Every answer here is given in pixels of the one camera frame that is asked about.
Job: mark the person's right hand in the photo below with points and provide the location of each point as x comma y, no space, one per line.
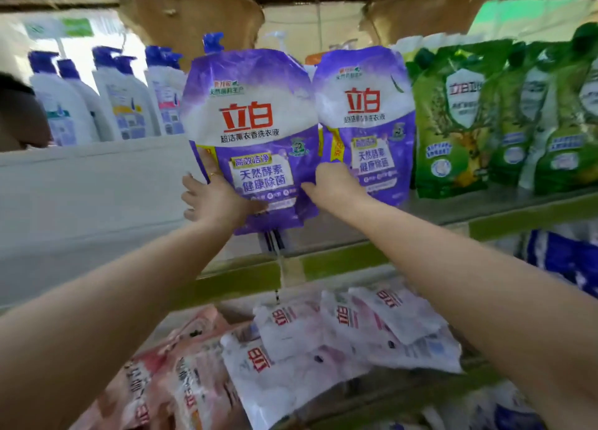
336,189

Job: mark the person's left hand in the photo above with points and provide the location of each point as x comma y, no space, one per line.
215,203

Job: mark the person's right thumb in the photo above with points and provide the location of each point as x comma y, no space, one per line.
311,190

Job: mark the person's left thumb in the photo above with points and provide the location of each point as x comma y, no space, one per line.
250,206

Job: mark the purple detergent refill pouch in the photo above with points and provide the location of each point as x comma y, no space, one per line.
364,107
252,116

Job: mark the person's left forearm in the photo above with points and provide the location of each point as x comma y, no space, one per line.
102,322

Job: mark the person's right forearm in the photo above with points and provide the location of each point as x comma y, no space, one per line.
476,299

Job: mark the green metal shelf rack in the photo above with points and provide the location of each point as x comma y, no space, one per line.
336,259

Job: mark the shelf price tag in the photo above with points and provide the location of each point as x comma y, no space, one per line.
292,271

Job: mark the white detergent refill pouch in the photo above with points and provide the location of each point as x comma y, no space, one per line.
420,350
280,387
289,329
401,310

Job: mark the white pump bottle blue cap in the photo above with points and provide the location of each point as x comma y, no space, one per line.
166,93
96,107
126,102
60,107

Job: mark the green detergent refill pouch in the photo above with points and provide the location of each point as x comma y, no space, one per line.
570,135
455,126
521,116

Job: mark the pink detergent refill pouch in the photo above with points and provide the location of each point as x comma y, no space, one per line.
201,383
131,392

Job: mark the green and white hanging sign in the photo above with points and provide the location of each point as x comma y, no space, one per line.
60,27

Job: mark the blue and white pouch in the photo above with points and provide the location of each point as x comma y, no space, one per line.
490,411
565,256

